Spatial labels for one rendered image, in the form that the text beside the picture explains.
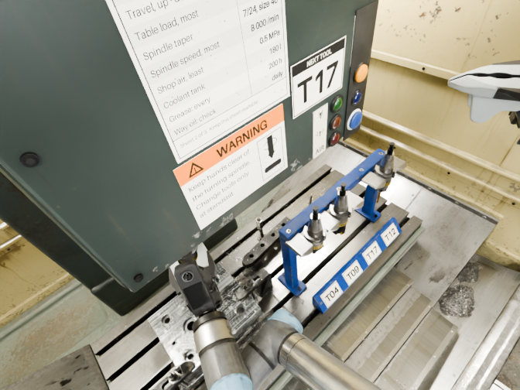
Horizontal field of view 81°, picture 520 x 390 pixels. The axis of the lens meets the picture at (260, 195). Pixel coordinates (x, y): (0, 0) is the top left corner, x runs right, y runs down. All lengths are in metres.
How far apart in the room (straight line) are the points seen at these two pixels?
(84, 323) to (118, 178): 1.48
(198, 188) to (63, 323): 1.52
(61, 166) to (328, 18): 0.31
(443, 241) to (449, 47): 0.74
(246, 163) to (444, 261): 1.18
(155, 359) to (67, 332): 0.71
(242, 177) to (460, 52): 0.97
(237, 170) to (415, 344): 1.07
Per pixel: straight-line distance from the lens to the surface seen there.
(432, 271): 1.44
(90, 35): 0.26
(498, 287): 1.59
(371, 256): 1.17
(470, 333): 1.46
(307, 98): 0.41
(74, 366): 1.59
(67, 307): 1.84
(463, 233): 1.49
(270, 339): 0.71
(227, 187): 0.38
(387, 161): 1.00
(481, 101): 0.50
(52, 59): 0.25
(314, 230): 0.82
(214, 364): 0.62
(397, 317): 1.32
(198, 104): 0.31
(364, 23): 0.47
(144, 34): 0.27
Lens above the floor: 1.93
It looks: 48 degrees down
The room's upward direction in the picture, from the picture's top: 11 degrees counter-clockwise
